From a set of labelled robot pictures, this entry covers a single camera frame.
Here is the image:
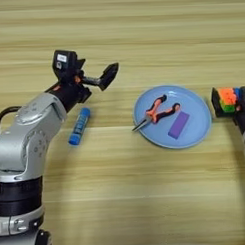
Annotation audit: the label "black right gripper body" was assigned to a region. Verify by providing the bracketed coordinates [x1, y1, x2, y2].
[233, 103, 245, 135]

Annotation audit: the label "left gripper small black box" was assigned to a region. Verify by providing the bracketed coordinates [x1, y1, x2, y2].
[51, 49, 80, 81]

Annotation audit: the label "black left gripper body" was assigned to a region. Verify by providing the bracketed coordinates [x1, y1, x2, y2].
[44, 74, 103, 113]

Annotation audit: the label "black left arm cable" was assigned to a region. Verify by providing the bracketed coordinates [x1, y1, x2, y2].
[0, 105, 23, 138]

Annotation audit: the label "orange black handled pliers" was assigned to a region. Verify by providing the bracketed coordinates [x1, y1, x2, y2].
[131, 93, 183, 133]

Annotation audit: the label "purple rectangular block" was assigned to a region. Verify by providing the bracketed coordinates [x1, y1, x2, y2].
[166, 110, 192, 141]

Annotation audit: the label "colourful puzzle cube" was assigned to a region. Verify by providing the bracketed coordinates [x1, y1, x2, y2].
[216, 86, 243, 114]

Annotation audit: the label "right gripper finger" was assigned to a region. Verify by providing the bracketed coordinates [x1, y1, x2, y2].
[211, 87, 226, 118]

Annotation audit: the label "blue glue stick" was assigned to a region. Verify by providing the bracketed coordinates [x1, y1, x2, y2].
[66, 107, 93, 146]

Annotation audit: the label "light blue round plate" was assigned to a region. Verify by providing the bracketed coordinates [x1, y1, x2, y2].
[131, 83, 213, 151]

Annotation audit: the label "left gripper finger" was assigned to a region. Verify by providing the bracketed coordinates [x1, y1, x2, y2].
[97, 62, 120, 92]
[76, 58, 87, 71]

